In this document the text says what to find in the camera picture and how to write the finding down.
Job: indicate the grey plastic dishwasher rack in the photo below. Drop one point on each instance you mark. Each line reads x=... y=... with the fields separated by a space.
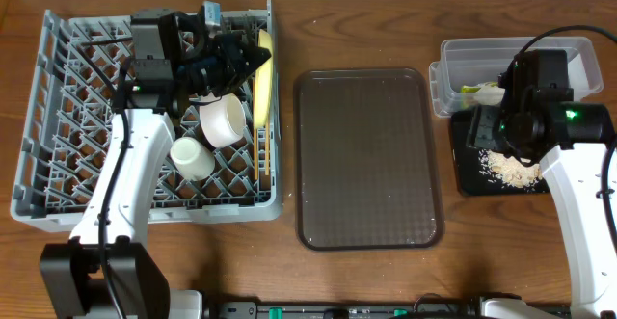
x=67 y=129

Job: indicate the black rectangular tray bin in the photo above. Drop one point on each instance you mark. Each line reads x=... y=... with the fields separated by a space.
x=474 y=176

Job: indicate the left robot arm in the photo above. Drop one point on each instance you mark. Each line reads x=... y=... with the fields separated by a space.
x=104 y=269

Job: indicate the green orange snack wrapper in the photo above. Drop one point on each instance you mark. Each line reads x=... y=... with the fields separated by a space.
x=469 y=101

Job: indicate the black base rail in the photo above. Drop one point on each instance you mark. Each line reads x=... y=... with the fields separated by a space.
x=253 y=310

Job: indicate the white tissue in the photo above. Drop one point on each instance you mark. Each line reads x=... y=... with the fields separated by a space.
x=489 y=94

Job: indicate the food scraps pile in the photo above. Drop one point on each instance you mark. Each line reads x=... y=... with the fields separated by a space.
x=507 y=171

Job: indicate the pale green plastic cup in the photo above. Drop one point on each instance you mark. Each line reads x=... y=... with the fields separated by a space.
x=192 y=159

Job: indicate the pink bowl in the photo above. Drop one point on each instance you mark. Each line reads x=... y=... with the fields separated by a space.
x=222 y=119

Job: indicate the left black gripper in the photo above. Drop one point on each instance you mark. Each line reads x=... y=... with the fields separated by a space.
x=228 y=61

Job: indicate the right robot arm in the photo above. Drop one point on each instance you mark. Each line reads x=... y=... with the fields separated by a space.
x=580 y=171

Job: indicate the yellow round plate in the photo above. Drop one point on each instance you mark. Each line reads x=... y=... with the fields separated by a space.
x=263 y=81

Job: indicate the wooden chopstick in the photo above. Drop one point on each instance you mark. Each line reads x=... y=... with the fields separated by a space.
x=255 y=138
x=267 y=149

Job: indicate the dark brown serving tray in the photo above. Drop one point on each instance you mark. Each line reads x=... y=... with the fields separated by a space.
x=367 y=170

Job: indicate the clear plastic bin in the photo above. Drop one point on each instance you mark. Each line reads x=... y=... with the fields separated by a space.
x=479 y=60

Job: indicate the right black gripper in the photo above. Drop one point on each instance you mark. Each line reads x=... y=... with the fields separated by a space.
x=526 y=157

